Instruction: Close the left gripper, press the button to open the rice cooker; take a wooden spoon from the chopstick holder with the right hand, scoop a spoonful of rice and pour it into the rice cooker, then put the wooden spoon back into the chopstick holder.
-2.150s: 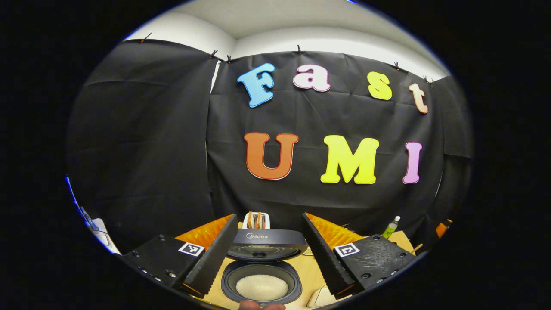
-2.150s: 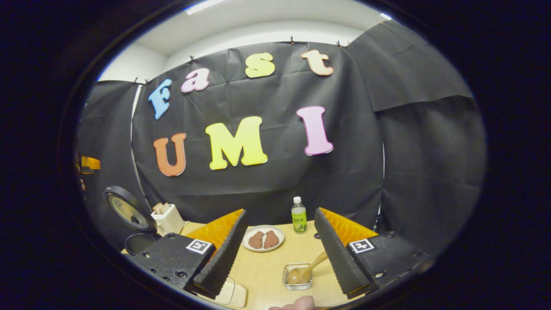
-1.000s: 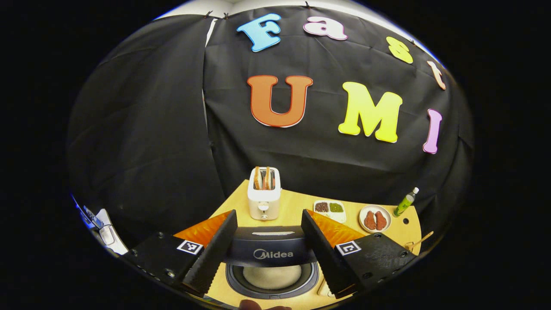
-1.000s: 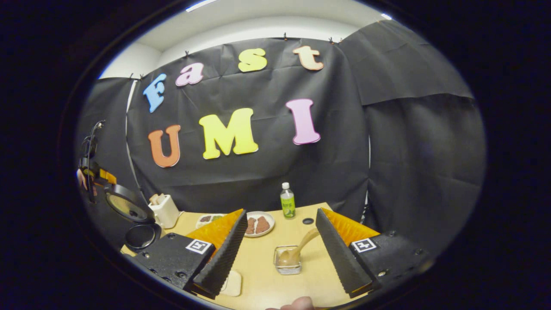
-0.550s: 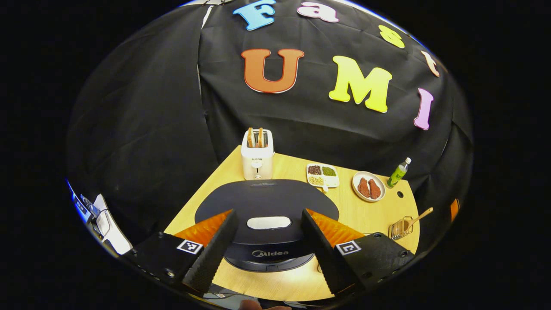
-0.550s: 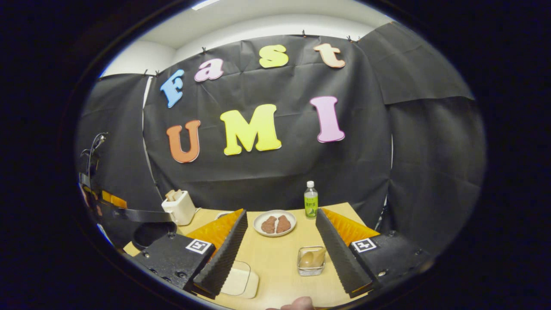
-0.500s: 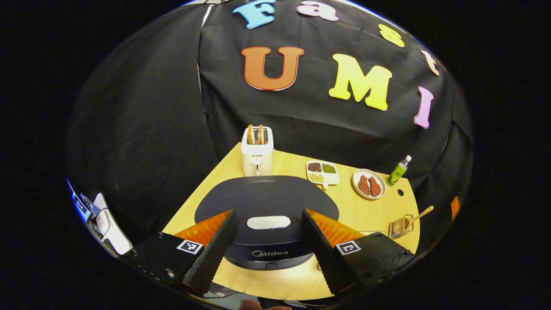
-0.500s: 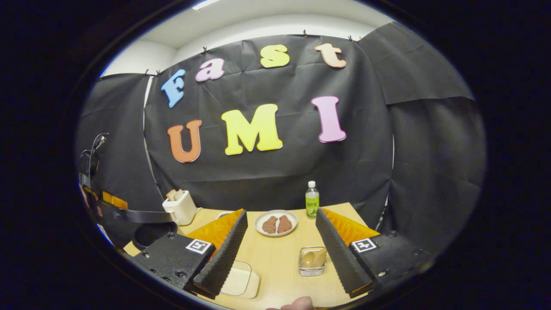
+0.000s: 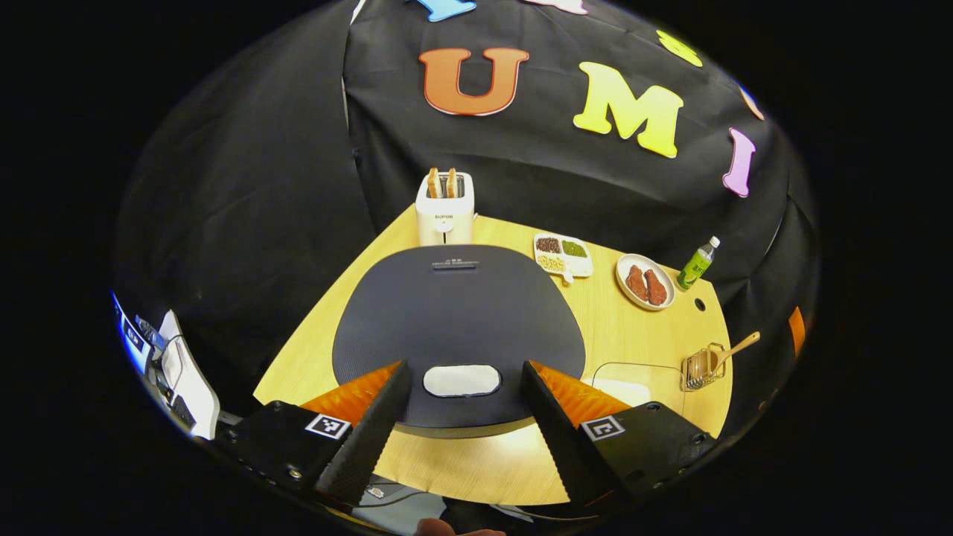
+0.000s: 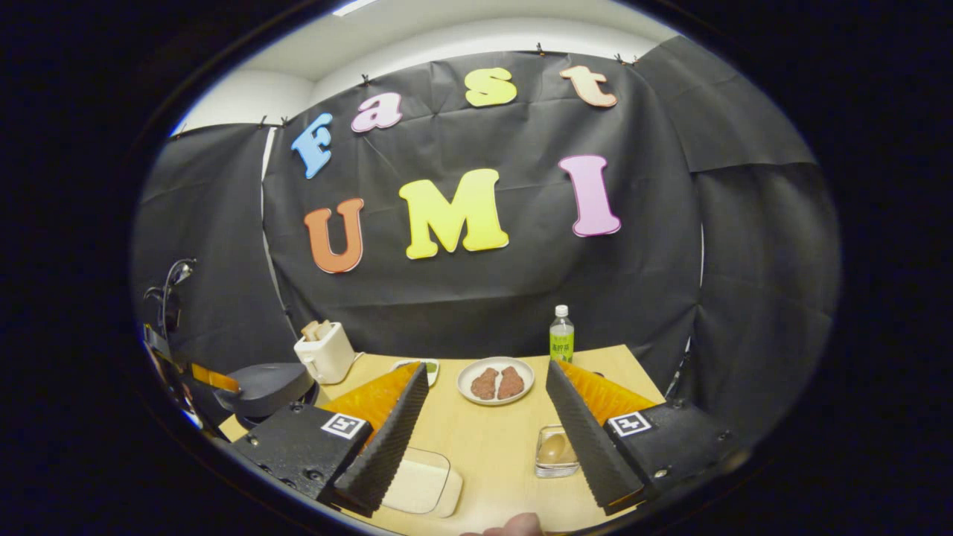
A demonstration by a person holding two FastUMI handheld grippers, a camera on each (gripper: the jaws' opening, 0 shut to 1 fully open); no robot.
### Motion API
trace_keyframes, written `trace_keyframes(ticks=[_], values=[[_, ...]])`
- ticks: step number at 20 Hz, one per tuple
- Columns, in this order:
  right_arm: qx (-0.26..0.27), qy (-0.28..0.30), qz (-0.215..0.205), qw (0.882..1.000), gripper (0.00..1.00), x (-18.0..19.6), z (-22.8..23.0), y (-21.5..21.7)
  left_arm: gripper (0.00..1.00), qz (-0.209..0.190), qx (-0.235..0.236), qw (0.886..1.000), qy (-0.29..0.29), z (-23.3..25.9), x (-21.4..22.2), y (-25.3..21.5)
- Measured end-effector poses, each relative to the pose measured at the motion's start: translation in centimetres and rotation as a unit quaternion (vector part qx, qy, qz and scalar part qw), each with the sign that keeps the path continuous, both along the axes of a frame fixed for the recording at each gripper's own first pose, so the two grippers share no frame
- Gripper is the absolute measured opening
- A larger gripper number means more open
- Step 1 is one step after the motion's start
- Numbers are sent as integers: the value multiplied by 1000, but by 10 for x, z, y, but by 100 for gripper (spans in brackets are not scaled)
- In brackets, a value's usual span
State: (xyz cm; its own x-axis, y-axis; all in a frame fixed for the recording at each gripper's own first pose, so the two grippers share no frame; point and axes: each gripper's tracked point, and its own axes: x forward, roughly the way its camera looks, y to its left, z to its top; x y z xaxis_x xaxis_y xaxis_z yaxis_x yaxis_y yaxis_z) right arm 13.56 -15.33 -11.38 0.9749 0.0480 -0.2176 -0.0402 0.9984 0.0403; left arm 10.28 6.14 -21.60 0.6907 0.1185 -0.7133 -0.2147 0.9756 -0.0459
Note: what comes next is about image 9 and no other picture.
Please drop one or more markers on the dark grey rice cooker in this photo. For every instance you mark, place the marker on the dark grey rice cooker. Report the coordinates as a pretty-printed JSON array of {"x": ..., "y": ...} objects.
[{"x": 454, "y": 313}]

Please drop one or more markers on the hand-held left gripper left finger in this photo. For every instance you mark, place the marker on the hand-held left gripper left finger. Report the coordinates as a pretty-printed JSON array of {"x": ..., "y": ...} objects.
[{"x": 372, "y": 439}]

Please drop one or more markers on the clear plastic tray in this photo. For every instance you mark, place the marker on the clear plastic tray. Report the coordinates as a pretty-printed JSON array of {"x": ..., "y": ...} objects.
[{"x": 655, "y": 376}]

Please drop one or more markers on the green drink bottle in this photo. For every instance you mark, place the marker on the green drink bottle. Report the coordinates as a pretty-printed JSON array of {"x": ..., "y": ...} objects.
[{"x": 695, "y": 266}]

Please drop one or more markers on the white divided bean dish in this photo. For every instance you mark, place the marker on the white divided bean dish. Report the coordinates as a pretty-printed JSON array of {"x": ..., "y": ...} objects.
[{"x": 581, "y": 264}]

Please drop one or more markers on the brown meat piece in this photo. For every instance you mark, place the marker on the brown meat piece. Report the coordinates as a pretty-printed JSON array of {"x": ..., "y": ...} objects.
[
  {"x": 637, "y": 283},
  {"x": 656, "y": 287}
]

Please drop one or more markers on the black backdrop cloth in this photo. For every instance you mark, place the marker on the black backdrop cloth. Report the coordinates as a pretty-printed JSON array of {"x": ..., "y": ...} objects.
[{"x": 260, "y": 186}]

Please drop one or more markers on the white round plate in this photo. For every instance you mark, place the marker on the white round plate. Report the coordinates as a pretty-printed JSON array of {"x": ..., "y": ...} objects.
[{"x": 625, "y": 286}]

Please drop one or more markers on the toast slice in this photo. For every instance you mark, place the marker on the toast slice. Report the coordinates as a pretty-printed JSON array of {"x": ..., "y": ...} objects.
[
  {"x": 452, "y": 183},
  {"x": 433, "y": 183}
]

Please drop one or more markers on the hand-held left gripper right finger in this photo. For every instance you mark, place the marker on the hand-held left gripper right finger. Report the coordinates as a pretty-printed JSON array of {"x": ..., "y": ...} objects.
[{"x": 558, "y": 439}]

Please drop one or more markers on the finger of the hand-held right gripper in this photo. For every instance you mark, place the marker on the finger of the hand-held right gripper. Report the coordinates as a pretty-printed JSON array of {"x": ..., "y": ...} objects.
[{"x": 797, "y": 331}]

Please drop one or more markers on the wooden spoon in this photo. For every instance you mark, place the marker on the wooden spoon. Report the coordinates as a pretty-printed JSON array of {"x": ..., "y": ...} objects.
[{"x": 741, "y": 346}]

